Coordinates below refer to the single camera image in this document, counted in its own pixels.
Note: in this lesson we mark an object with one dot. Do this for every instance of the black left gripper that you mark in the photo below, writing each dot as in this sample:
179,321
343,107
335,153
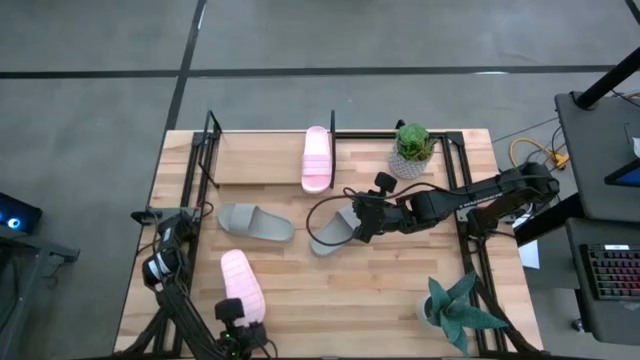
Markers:
245,341

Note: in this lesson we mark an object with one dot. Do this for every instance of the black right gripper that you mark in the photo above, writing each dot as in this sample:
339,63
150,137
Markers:
384,216

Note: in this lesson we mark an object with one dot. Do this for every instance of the grey rubber slide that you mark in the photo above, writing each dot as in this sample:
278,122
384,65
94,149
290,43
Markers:
332,235
255,222

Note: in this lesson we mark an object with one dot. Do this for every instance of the pink rubber slide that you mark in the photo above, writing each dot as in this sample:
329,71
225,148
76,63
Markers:
242,285
316,160

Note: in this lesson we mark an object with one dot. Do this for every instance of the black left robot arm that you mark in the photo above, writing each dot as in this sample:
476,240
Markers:
172,235

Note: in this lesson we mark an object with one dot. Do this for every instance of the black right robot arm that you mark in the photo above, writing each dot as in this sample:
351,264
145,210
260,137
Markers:
475,194

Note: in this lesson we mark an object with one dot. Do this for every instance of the succulent in triangle-patterned pot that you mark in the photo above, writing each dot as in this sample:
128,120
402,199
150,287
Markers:
412,145

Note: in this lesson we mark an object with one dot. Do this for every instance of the teal plant in white pot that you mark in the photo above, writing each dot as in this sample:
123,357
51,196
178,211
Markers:
452,310

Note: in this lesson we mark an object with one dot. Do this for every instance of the small black clamp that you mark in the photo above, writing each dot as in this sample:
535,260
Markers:
145,216

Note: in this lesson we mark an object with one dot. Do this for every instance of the white paper sheet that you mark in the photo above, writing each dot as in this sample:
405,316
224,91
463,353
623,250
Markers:
529,255

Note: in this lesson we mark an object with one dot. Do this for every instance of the black side stand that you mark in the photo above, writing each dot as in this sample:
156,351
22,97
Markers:
25,260

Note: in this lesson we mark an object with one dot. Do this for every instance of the black keyboard with lit keys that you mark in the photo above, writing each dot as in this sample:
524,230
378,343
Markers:
612,272

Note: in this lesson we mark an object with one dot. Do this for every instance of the grey keyboard desk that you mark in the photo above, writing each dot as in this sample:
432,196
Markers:
600,320

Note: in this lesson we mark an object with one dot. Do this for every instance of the black device with blue light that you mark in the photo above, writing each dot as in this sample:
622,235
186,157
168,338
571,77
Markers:
20,214

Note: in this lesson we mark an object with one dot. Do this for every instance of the tablet with blue screen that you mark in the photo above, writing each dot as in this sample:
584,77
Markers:
627,176

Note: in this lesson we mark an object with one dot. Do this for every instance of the black slanted pole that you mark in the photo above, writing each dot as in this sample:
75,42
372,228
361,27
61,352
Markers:
607,80

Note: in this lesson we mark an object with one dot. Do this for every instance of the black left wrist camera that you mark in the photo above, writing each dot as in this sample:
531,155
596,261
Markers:
229,310

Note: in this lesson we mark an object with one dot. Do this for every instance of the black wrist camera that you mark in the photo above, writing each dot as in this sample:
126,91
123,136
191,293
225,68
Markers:
386,183
229,310

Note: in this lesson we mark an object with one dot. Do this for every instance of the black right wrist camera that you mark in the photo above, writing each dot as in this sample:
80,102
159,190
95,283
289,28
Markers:
386,183

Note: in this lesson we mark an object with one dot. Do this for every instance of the black metal rig frame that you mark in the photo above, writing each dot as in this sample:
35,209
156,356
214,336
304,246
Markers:
365,135

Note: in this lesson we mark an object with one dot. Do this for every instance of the wooden shelf with black frame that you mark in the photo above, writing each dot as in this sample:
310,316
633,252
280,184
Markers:
260,157

